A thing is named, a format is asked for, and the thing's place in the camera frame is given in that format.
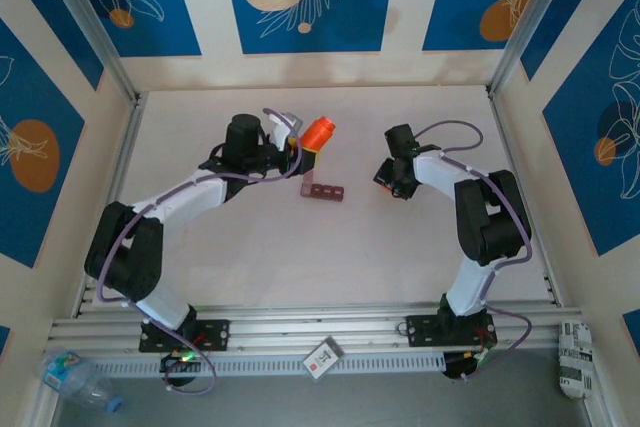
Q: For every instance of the orange bottle cap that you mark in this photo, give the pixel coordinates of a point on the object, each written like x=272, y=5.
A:
x=384, y=188

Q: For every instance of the orange pill bottle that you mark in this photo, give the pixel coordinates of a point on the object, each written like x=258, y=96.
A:
x=316, y=137

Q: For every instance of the brown weekly pill organizer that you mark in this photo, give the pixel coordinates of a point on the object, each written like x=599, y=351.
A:
x=327, y=192

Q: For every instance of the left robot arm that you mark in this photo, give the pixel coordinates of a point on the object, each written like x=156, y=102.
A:
x=130, y=257

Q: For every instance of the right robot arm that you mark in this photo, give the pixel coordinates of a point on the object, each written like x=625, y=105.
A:
x=490, y=217

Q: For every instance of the white red card badge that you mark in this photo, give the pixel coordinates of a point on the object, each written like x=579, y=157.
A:
x=322, y=359

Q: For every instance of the controller board with LED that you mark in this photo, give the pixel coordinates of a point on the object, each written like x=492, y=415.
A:
x=467, y=364
x=182, y=359

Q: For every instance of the newspaper wrapped bundle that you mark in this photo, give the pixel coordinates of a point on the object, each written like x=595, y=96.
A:
x=575, y=362

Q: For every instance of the clear plastic water bottle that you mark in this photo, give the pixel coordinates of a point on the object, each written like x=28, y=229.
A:
x=75, y=382

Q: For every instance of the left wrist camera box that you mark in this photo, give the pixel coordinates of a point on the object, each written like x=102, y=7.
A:
x=287, y=127

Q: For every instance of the aluminium side rail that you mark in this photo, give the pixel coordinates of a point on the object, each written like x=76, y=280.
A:
x=126, y=147
x=506, y=137

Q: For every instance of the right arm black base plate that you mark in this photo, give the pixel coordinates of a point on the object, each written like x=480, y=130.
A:
x=425, y=329

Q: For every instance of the aluminium mounting rail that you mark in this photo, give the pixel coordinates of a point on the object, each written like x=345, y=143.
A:
x=300, y=329

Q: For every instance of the aluminium frame post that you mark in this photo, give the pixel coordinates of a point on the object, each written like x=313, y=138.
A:
x=92, y=22
x=527, y=22

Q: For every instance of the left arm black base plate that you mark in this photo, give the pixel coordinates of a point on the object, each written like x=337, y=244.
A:
x=215, y=334

